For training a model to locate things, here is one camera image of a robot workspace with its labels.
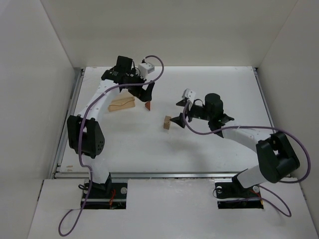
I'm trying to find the reddish wooden triangle block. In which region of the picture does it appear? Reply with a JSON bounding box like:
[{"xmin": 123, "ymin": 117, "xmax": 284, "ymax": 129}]
[{"xmin": 145, "ymin": 101, "xmax": 151, "ymax": 111}]

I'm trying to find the light wooden cube block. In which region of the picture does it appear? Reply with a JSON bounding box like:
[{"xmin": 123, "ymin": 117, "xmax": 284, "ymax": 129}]
[{"xmin": 164, "ymin": 116, "xmax": 171, "ymax": 124}]

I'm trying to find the brown wooden rectangular block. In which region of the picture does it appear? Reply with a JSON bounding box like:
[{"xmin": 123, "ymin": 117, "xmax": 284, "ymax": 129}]
[{"xmin": 163, "ymin": 121, "xmax": 170, "ymax": 130}]

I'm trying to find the amber transparent plastic box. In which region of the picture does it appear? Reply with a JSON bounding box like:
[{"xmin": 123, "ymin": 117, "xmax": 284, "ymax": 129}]
[{"xmin": 108, "ymin": 97, "xmax": 135, "ymax": 112}]

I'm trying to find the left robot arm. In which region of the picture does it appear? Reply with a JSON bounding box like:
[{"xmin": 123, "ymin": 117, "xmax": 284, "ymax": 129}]
[{"xmin": 67, "ymin": 56, "xmax": 155, "ymax": 191}]

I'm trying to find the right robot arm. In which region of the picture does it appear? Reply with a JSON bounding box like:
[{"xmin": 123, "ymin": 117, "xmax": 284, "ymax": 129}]
[{"xmin": 171, "ymin": 89, "xmax": 300, "ymax": 190}]

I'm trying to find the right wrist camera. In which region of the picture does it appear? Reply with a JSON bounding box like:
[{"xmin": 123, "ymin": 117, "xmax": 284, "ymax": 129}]
[{"xmin": 182, "ymin": 89, "xmax": 196, "ymax": 102}]

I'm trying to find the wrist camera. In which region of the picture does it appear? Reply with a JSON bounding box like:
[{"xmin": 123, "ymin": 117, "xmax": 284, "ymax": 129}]
[
  {"xmin": 182, "ymin": 89, "xmax": 196, "ymax": 102},
  {"xmin": 138, "ymin": 62, "xmax": 155, "ymax": 78}
]

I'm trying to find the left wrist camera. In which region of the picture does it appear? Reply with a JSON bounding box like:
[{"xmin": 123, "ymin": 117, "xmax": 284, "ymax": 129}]
[{"xmin": 138, "ymin": 62, "xmax": 155, "ymax": 78}]

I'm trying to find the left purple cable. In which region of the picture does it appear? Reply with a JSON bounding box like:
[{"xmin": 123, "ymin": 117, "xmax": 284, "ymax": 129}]
[{"xmin": 58, "ymin": 55, "xmax": 165, "ymax": 236}]

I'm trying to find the left aluminium rail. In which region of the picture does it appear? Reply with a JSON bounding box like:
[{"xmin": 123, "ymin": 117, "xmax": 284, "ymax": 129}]
[{"xmin": 50, "ymin": 67, "xmax": 84, "ymax": 179}]

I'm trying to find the aluminium rail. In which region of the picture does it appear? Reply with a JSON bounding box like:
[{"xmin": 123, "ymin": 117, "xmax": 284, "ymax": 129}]
[
  {"xmin": 50, "ymin": 67, "xmax": 84, "ymax": 179},
  {"xmin": 252, "ymin": 67, "xmax": 274, "ymax": 127},
  {"xmin": 53, "ymin": 172, "xmax": 235, "ymax": 179}
]

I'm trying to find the right aluminium rail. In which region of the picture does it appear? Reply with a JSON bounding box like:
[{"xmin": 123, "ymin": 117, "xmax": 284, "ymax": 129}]
[{"xmin": 252, "ymin": 67, "xmax": 274, "ymax": 127}]

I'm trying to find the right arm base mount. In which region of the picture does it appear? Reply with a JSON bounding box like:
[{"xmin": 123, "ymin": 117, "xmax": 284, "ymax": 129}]
[{"xmin": 213, "ymin": 179, "xmax": 264, "ymax": 209}]

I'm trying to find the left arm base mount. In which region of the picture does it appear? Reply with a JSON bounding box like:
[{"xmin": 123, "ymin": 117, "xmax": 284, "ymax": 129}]
[{"xmin": 84, "ymin": 182, "xmax": 128, "ymax": 210}]

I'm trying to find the front aluminium rail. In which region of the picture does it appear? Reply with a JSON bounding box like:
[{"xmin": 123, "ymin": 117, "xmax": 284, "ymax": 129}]
[{"xmin": 53, "ymin": 172, "xmax": 235, "ymax": 179}]

